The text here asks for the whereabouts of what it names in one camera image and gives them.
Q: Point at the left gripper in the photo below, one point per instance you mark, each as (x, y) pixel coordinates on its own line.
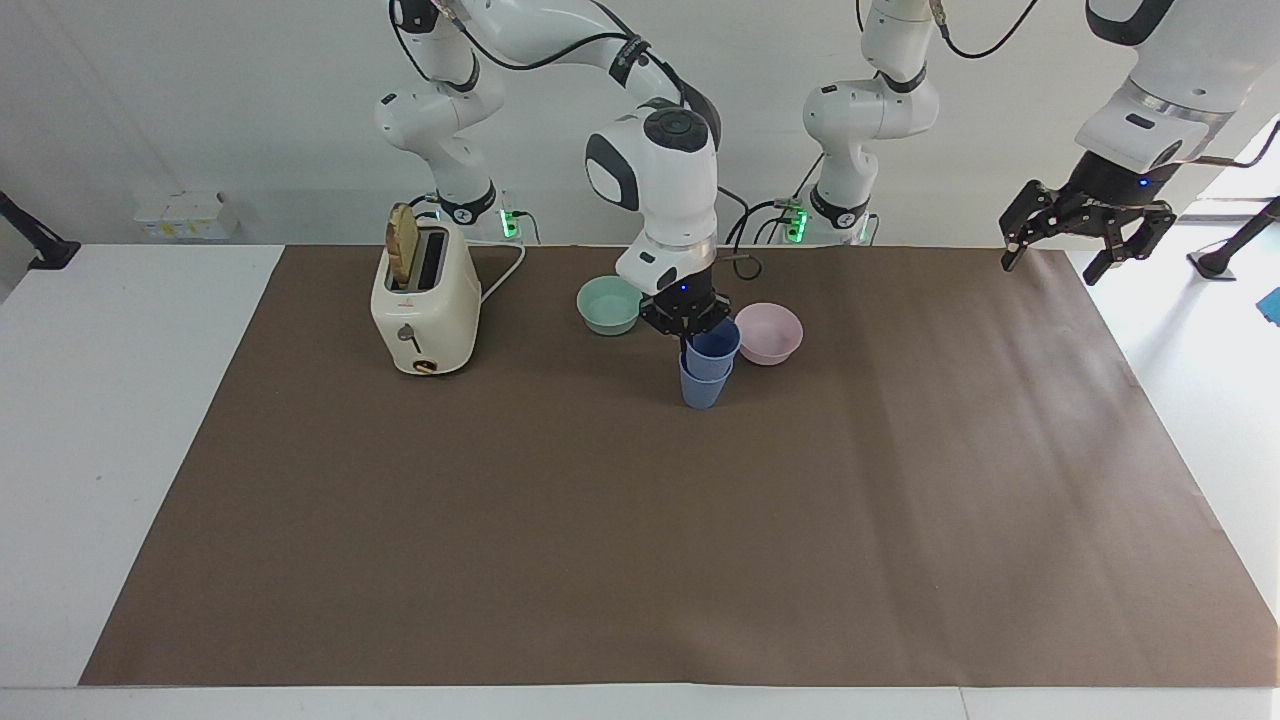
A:
(1115, 190)

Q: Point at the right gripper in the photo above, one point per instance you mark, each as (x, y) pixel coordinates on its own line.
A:
(690, 295)

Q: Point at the blue plastic cup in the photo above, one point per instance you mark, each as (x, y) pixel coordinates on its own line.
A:
(712, 352)
(704, 390)

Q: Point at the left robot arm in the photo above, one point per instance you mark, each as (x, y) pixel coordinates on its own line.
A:
(870, 110)

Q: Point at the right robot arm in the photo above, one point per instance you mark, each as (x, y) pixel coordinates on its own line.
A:
(660, 190)

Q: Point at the pink bowl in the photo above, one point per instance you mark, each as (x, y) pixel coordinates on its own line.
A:
(768, 335)

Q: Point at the green bowl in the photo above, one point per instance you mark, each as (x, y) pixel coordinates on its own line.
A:
(610, 305)

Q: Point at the black stand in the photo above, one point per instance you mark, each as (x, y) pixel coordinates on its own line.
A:
(35, 245)
(1235, 250)

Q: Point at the blue object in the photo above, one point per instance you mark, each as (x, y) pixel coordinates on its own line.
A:
(1271, 306)

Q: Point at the cream toaster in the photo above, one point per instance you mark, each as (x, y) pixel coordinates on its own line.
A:
(425, 315)

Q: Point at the toast slice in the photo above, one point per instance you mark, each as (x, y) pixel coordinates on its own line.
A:
(402, 245)

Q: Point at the white wall socket box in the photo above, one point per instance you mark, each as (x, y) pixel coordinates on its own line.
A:
(185, 215)

